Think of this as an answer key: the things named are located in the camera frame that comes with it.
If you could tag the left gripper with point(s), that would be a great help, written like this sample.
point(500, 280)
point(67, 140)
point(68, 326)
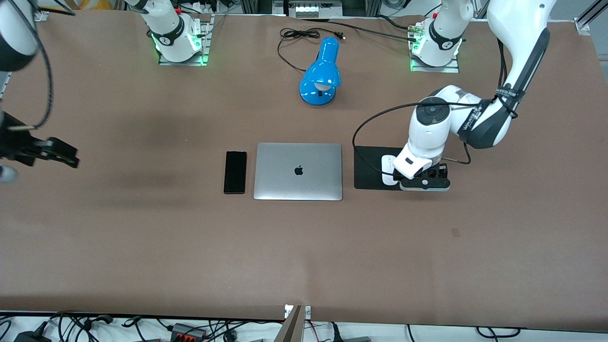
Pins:
point(437, 171)

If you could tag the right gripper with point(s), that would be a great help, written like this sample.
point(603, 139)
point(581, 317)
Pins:
point(14, 144)

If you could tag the white computer mouse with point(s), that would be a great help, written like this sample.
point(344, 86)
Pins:
point(387, 166)

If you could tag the black smartphone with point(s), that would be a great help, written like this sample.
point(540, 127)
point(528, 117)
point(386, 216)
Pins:
point(235, 172)

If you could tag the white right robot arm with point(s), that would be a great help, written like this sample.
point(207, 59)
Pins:
point(171, 28)

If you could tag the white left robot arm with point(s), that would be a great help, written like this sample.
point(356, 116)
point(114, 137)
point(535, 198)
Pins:
point(522, 47)

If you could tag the black mouse pad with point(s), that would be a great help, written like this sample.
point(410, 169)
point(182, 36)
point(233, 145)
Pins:
point(365, 183)

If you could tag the silver closed laptop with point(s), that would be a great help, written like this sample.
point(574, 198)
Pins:
point(298, 172)

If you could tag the blue desk lamp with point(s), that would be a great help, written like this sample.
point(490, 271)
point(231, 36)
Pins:
point(320, 71)

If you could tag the yellow object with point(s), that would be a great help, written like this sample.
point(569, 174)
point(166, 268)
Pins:
point(107, 4)

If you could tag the black power adapter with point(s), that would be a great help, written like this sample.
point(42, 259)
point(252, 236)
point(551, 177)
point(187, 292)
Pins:
point(31, 336)

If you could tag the grey power strip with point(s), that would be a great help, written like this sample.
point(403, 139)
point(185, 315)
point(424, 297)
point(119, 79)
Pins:
point(316, 8)

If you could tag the black connector box orange levers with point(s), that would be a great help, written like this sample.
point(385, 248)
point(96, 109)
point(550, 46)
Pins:
point(187, 331)

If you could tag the aluminium profile bar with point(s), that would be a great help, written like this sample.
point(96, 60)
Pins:
point(589, 19)

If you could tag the perforated metal rail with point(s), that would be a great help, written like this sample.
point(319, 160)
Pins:
point(4, 83)

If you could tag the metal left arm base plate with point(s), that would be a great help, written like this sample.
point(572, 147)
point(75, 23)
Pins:
point(453, 66)

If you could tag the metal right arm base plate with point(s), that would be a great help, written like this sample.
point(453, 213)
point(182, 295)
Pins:
point(205, 42)

